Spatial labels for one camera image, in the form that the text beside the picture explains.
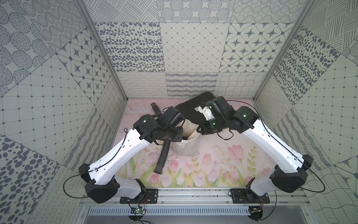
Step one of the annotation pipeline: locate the black corrugated hose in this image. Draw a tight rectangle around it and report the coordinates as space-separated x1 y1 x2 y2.
150 102 172 175

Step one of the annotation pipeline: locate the aluminium mounting rail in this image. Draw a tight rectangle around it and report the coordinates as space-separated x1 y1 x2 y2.
79 187 308 208

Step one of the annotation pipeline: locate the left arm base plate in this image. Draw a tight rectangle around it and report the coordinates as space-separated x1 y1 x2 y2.
120 188 158 204

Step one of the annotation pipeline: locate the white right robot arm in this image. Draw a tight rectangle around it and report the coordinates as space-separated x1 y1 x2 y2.
195 97 313 196

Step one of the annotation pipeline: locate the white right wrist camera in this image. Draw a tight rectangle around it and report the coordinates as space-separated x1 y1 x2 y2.
195 106 215 121

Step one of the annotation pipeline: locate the beige cloth soil bag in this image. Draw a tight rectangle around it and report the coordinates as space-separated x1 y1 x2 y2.
171 119 200 157

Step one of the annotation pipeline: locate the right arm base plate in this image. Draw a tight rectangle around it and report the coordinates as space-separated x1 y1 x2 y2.
228 188 270 204

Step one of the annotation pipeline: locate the black plastic tool case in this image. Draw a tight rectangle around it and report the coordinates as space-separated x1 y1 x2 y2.
175 91 224 125

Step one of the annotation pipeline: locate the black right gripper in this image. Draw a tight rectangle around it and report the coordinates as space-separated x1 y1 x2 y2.
196 115 229 135

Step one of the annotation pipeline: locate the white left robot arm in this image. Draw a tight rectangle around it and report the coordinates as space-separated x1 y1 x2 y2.
79 105 185 203

